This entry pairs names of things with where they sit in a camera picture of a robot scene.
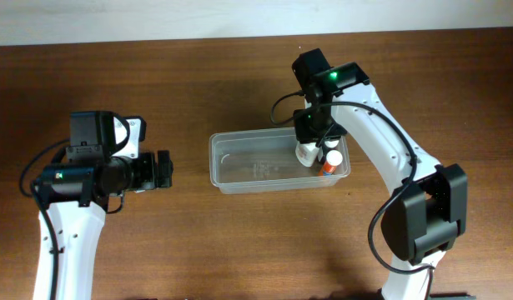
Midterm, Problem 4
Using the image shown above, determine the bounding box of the dark bottle white cap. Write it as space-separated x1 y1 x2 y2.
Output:
317 139 339 164

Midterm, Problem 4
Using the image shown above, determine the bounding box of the white pump bottle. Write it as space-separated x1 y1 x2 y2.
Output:
294 142 319 168

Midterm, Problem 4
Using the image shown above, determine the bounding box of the orange glue stick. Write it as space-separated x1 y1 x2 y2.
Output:
319 150 343 176

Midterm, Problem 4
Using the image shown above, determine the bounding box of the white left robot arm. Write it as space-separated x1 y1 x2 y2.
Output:
30 149 174 299

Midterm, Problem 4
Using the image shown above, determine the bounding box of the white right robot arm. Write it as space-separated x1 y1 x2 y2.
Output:
292 58 468 299

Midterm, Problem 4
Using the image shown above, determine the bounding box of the clear plastic container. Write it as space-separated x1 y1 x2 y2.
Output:
209 127 351 194

